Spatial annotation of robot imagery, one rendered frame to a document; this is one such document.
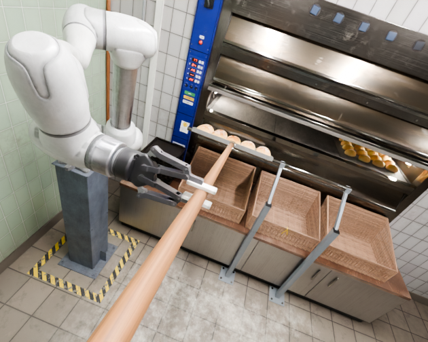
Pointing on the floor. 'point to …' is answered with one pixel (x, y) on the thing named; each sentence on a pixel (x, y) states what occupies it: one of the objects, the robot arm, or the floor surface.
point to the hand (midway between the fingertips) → (200, 193)
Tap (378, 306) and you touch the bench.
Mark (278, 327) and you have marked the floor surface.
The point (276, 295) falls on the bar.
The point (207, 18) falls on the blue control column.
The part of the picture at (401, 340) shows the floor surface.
